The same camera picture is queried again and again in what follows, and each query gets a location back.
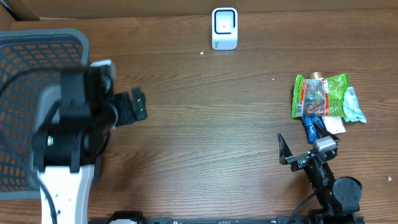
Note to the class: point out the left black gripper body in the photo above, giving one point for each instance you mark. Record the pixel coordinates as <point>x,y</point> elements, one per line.
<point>126,113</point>

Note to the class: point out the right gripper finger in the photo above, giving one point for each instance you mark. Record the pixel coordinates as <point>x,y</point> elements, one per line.
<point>285,154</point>
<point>323,132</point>

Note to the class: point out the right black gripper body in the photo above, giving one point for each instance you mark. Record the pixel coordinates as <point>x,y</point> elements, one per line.
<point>298,162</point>

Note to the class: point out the blue cookie packet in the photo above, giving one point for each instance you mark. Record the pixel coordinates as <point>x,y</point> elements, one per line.
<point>308,122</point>

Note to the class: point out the white tube with gold cap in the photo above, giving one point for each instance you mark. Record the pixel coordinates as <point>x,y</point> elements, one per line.
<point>334,124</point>

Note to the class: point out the green gummy candy bag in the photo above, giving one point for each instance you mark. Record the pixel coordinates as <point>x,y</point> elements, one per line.
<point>298,96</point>

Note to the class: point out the mint green wipes packet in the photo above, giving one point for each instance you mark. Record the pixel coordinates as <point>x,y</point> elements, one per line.
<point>351,107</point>

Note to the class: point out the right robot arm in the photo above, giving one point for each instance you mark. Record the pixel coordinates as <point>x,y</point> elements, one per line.
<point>333,201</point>

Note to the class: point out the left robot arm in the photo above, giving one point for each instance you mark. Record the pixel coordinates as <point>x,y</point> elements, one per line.
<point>74,134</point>

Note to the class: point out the white barcode scanner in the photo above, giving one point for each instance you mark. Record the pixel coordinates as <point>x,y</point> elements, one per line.
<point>224,28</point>

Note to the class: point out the grey plastic mesh basket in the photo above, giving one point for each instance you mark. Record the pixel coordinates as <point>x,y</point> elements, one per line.
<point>30,60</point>

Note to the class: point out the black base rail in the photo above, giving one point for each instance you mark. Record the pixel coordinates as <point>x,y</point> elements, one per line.
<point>277,220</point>

